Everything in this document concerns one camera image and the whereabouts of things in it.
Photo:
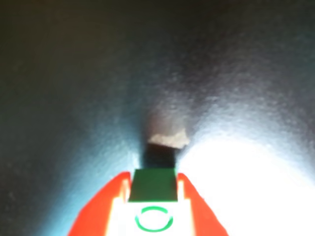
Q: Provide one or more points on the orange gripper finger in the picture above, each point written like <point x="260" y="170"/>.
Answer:
<point x="197" y="211"/>
<point x="98" y="209"/>

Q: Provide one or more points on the green cube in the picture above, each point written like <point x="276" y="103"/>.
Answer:
<point x="152" y="186"/>

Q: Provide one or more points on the pale tape piece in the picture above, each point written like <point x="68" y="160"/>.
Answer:
<point x="169" y="140"/>

